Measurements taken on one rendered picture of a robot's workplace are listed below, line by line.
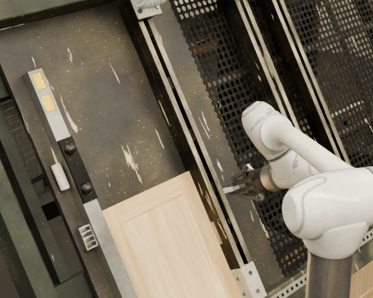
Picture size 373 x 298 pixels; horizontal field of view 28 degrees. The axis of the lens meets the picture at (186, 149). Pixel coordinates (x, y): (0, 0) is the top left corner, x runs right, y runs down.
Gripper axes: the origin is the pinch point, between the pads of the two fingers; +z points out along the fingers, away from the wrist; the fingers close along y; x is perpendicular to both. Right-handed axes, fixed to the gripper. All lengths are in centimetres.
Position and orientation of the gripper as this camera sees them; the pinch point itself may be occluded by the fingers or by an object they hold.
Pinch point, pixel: (229, 188)
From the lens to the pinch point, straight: 246.7
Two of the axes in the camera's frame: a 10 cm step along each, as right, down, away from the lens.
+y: -3.8, -9.2, -0.2
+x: -7.3, 3.2, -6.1
